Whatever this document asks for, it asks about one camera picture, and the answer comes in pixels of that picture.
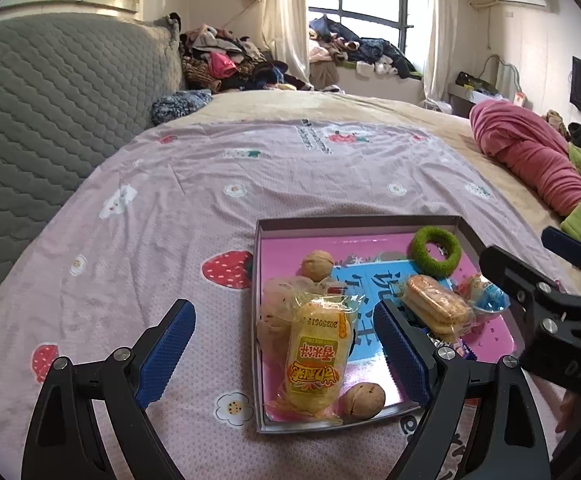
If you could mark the yellow rice cracker packet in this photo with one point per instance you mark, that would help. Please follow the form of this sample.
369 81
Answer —
322 332

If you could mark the grey quilted headboard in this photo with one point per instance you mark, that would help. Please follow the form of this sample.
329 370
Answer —
74 89

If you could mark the pile of clothes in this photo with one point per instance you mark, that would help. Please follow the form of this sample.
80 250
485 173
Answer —
216 60

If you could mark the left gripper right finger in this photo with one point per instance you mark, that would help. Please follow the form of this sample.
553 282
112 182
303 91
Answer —
504 436

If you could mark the blue oreo snack packet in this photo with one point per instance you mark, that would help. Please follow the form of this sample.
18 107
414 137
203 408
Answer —
459 347

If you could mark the right cream curtain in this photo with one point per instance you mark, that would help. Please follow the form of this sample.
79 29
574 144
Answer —
441 26

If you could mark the pink and green blanket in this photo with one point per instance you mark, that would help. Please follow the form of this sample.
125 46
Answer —
534 152

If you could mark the clothes on window sill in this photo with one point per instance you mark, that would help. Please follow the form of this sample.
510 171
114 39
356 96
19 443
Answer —
333 41

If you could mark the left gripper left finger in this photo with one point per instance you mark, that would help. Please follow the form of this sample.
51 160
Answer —
64 440

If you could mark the person's right hand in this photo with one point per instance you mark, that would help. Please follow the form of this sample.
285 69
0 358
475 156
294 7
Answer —
567 411

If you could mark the clear biscuit packet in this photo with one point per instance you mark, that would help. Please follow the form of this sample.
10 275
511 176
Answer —
445 313

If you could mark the pink strawberry bed sheet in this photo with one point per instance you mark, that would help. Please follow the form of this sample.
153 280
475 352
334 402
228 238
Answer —
146 228

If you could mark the walnut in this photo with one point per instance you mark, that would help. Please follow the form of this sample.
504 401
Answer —
317 265
362 401

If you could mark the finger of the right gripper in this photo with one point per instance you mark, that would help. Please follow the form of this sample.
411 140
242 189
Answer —
533 295
563 245

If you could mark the blue patterned cloth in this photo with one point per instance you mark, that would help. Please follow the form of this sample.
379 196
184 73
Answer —
180 104

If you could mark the dark shallow box tray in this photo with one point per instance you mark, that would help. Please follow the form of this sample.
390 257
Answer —
332 226

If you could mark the cream curtain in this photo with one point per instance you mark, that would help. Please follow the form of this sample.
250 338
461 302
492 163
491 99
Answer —
441 26
284 31

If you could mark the colourful egg-shaped toy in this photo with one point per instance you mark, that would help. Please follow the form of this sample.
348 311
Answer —
485 298

